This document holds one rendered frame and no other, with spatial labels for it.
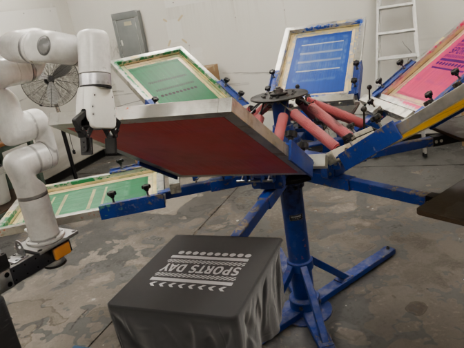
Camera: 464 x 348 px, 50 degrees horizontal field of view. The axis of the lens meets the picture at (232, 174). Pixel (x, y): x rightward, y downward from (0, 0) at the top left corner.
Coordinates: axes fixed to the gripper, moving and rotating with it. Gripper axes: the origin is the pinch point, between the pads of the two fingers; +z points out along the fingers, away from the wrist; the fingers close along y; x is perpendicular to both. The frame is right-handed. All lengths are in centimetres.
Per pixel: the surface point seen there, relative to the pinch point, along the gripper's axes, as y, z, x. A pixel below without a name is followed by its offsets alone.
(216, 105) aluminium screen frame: -14.7, -9.8, 25.0
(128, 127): -20.8, -6.4, -5.6
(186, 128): -24.6, -5.3, 11.0
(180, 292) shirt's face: -36, 45, 0
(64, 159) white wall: -412, 5, -380
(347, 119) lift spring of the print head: -160, -12, 32
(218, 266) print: -52, 41, 6
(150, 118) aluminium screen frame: -14.8, -8.0, 5.5
